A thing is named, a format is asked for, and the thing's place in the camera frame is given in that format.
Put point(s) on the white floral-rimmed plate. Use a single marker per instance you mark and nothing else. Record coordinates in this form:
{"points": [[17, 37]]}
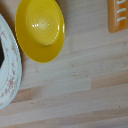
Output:
{"points": [[11, 66]]}

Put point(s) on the orange block with white stripes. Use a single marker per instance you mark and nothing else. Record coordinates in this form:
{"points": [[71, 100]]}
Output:
{"points": [[115, 20]]}

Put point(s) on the yellow cup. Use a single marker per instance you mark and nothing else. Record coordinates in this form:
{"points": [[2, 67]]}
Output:
{"points": [[40, 30]]}

